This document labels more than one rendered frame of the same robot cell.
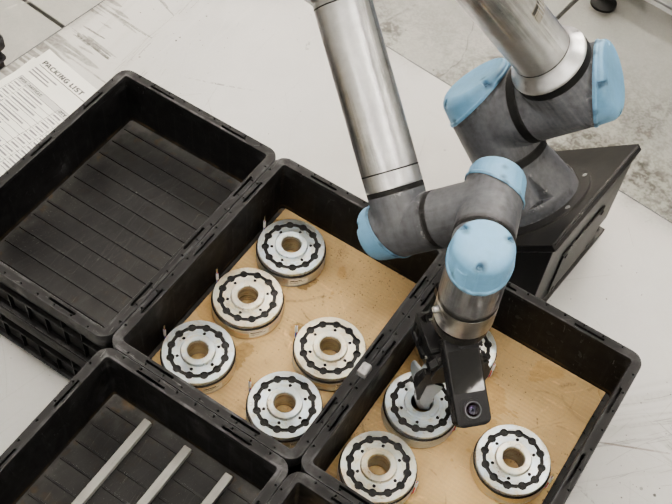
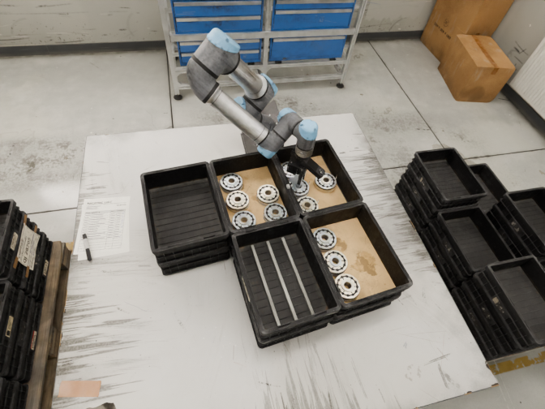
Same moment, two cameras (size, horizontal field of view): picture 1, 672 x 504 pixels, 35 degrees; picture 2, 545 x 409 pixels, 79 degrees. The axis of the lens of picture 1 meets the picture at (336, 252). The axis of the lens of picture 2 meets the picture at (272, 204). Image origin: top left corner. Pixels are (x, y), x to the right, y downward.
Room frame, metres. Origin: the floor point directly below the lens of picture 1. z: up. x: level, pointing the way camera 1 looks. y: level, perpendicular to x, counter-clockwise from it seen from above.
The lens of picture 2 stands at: (0.17, 0.71, 2.06)
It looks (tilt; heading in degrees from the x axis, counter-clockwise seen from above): 54 degrees down; 307
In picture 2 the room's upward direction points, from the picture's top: 8 degrees clockwise
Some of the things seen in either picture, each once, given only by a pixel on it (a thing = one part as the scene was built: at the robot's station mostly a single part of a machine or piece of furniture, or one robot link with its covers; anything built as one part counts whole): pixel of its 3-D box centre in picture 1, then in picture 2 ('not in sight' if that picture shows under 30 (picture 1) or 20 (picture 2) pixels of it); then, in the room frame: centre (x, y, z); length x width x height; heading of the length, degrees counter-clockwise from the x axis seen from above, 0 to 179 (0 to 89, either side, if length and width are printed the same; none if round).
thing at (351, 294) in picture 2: not in sight; (347, 286); (0.23, 0.09, 0.86); 0.10 x 0.10 x 0.01
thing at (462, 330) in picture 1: (463, 307); (303, 149); (0.71, -0.16, 1.07); 0.08 x 0.08 x 0.05
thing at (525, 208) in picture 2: not in sight; (520, 235); (-0.33, -1.23, 0.37); 0.40 x 0.30 x 0.45; 147
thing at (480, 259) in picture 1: (477, 268); (306, 134); (0.71, -0.16, 1.15); 0.09 x 0.08 x 0.11; 171
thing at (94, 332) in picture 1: (116, 196); (182, 204); (0.93, 0.32, 0.92); 0.40 x 0.30 x 0.02; 152
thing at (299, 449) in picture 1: (287, 298); (252, 188); (0.79, 0.06, 0.92); 0.40 x 0.30 x 0.02; 152
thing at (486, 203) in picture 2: not in sight; (474, 195); (0.00, -1.45, 0.26); 0.40 x 0.30 x 0.23; 147
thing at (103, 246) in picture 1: (120, 217); (184, 210); (0.93, 0.32, 0.87); 0.40 x 0.30 x 0.11; 152
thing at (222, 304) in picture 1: (247, 297); (238, 200); (0.82, 0.12, 0.86); 0.10 x 0.10 x 0.01
